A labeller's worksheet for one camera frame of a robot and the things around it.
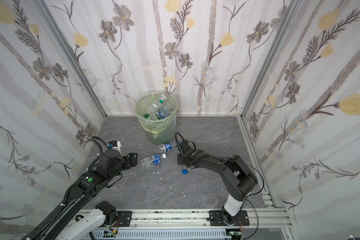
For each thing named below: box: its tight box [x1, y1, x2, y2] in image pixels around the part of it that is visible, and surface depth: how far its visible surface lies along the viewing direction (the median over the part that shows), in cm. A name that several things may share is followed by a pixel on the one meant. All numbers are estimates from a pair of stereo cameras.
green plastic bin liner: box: [134, 91, 179, 134], surface depth 95 cm
